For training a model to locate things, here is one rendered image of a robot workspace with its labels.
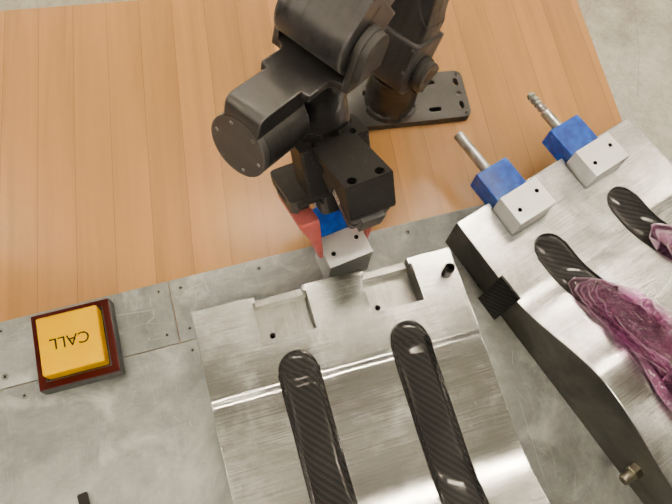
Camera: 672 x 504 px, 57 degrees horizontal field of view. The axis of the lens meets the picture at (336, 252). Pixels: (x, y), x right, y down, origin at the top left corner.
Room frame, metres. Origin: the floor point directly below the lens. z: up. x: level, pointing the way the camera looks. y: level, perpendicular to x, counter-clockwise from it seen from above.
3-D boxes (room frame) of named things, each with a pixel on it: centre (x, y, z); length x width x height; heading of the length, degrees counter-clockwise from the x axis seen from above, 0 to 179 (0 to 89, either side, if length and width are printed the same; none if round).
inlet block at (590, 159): (0.44, -0.24, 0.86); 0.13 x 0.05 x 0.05; 43
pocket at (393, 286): (0.20, -0.06, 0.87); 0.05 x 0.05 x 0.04; 26
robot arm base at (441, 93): (0.47, -0.03, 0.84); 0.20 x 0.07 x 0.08; 109
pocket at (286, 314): (0.16, 0.04, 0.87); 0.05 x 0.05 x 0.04; 26
